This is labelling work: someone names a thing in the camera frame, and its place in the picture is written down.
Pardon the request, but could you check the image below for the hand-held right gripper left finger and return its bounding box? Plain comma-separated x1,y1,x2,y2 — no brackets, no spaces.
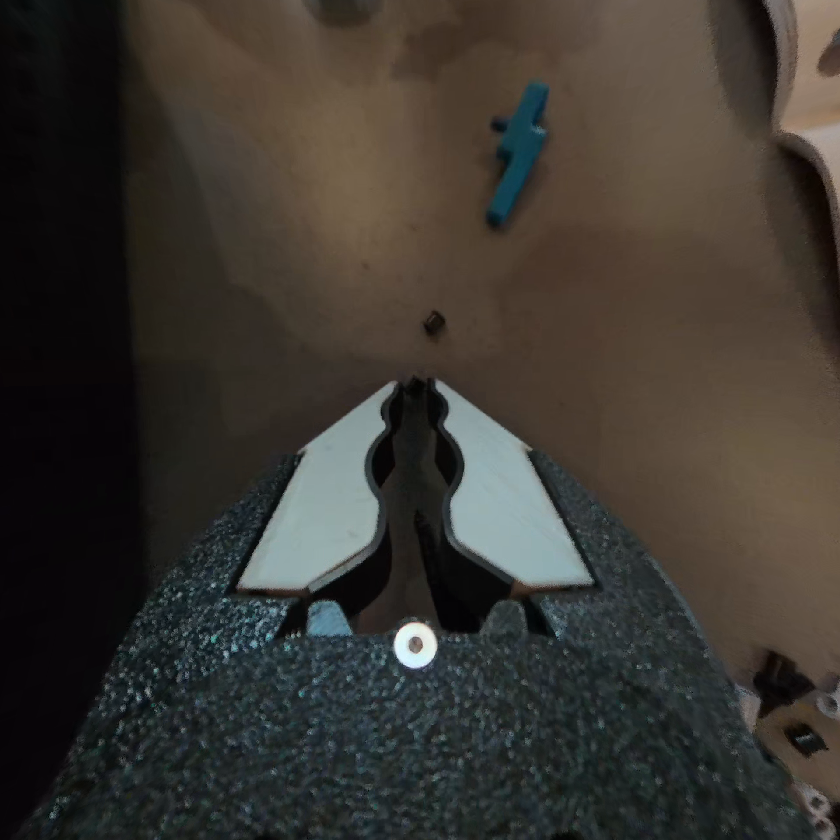
235,381,403,621

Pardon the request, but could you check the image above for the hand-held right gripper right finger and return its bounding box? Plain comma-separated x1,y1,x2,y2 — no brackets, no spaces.
413,379,596,632

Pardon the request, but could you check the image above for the blue beam with holes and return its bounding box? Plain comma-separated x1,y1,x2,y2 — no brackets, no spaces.
486,80,552,231

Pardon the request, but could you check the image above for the grey desk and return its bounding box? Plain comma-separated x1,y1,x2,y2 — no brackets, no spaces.
121,0,840,723

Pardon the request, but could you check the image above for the black perforated chair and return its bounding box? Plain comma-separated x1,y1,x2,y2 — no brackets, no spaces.
0,0,142,815

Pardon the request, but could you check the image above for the pile of small building pieces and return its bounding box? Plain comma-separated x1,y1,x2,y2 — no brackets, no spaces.
735,650,840,840

